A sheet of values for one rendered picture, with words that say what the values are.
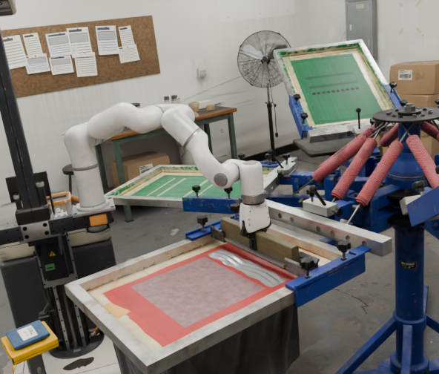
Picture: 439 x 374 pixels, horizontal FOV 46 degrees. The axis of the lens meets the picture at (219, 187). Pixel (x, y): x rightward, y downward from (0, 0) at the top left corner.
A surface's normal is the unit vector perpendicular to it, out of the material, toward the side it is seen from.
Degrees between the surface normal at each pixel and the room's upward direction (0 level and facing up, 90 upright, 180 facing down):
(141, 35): 90
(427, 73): 89
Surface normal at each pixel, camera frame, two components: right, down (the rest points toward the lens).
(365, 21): -0.81, 0.26
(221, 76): 0.58, 0.18
